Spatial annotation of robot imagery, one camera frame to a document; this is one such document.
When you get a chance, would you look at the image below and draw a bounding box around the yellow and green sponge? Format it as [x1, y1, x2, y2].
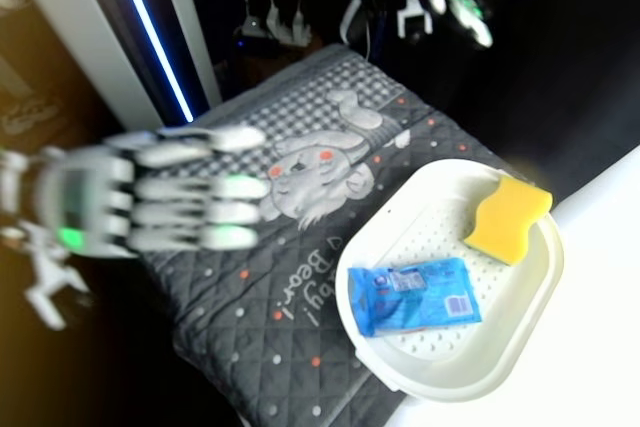
[463, 176, 554, 267]

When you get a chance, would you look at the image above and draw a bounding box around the blue tissue packet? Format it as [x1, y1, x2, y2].
[347, 256, 483, 338]

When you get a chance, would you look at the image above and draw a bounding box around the white perforated basket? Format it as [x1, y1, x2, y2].
[335, 158, 565, 403]

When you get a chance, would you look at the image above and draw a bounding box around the white power strip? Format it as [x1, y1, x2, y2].
[233, 0, 314, 47]

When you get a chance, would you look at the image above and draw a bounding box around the blue light strip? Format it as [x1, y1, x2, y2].
[112, 0, 195, 124]

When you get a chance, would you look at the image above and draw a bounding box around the grey quilt with bear print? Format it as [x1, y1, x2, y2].
[97, 44, 541, 427]

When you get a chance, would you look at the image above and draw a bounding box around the white post with panel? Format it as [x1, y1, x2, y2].
[0, 0, 224, 148]

